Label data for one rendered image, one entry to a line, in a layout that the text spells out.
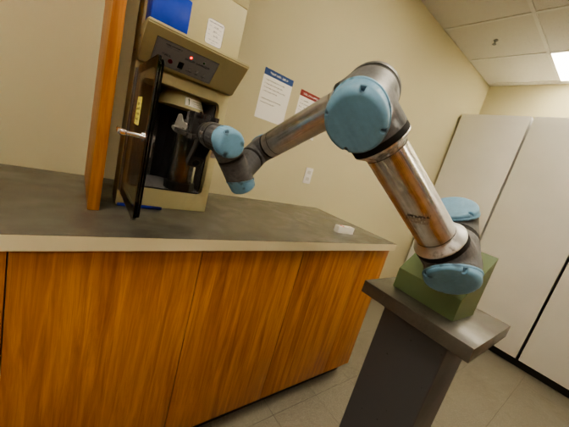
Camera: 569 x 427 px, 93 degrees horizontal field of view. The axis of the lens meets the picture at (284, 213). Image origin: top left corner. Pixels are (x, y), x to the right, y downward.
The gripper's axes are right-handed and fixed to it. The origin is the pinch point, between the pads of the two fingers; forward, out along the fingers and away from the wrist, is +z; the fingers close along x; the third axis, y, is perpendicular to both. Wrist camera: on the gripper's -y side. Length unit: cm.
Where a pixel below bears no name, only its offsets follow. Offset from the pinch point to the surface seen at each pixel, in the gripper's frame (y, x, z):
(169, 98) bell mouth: 9.1, 5.4, 10.3
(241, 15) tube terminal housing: 44.3, -12.5, 7.9
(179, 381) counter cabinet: -86, -7, -25
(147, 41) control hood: 22.1, 16.4, -0.4
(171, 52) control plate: 21.9, 9.7, -0.4
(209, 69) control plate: 21.9, -2.5, -0.3
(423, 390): -47, -52, -82
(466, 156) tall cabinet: 50, -293, 29
